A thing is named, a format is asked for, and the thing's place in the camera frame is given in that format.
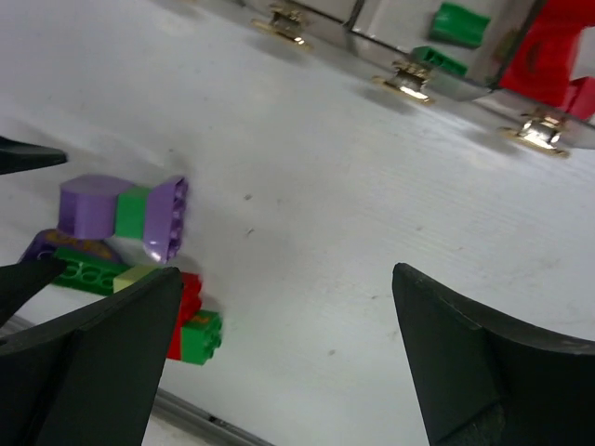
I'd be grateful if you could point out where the green wedge lego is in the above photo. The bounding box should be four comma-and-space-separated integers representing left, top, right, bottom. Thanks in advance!
410, 46, 469, 77

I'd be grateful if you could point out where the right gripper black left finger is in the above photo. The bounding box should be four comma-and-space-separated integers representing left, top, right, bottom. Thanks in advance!
1, 268, 182, 445

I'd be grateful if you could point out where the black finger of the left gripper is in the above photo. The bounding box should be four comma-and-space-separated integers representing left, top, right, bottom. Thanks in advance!
0, 137, 68, 176

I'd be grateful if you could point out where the purple lime lego cluster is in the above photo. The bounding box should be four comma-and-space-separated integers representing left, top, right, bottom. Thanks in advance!
58, 174, 189, 264

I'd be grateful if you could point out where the red round lego stack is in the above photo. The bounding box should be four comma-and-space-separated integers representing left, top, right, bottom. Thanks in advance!
498, 0, 594, 107

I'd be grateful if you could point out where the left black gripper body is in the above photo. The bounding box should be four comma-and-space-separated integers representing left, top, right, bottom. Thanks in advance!
1, 257, 66, 335

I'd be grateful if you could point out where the red green lego stack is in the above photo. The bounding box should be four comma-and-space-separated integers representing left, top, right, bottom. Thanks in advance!
112, 264, 224, 368

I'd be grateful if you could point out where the green purple lego plate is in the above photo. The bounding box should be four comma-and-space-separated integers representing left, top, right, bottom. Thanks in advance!
20, 229, 130, 296

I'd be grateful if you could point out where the green square lego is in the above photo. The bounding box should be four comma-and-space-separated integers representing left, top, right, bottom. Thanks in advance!
428, 2, 491, 49

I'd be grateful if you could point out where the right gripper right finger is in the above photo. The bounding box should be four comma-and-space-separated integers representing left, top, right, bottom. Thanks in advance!
392, 263, 594, 445

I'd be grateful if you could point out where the aluminium rail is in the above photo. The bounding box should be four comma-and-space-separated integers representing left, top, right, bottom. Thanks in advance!
8, 315, 275, 446

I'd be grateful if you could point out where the small red lego piece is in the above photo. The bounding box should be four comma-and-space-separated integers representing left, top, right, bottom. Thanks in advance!
562, 76, 595, 121

